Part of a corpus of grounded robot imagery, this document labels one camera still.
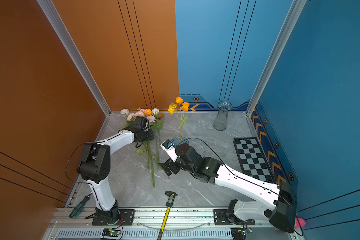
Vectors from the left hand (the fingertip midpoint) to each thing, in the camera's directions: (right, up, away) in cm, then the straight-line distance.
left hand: (152, 133), depth 100 cm
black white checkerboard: (+62, -15, -10) cm, 65 cm away
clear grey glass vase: (+50, +8, +16) cm, 53 cm away
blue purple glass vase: (+19, -2, -20) cm, 28 cm away
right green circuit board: (+48, -46, -29) cm, 73 cm away
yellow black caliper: (+14, -36, -22) cm, 44 cm away
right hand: (+13, -9, -30) cm, 34 cm away
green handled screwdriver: (-32, -36, -24) cm, 54 cm away
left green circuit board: (-12, -46, -29) cm, 55 cm away
